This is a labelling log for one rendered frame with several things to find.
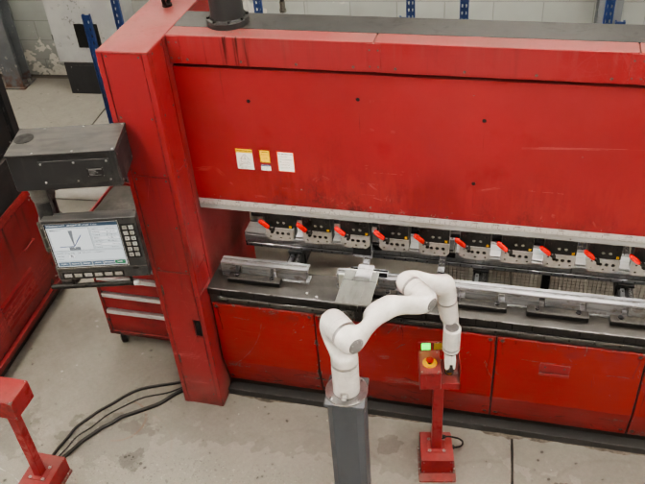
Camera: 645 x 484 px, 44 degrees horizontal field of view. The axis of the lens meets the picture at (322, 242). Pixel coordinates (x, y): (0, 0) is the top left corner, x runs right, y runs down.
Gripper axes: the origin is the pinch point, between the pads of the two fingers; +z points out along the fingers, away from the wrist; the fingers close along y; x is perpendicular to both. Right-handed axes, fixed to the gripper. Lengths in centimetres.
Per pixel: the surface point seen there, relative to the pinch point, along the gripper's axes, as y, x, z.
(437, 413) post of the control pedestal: 3.6, -5.5, 32.2
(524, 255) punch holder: -32, 37, -46
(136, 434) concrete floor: -13, -180, 76
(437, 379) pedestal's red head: 6.1, -6.5, 0.4
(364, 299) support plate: -27, -42, -24
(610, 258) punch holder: -25, 75, -50
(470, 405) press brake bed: -20, 16, 59
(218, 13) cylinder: -76, -102, -157
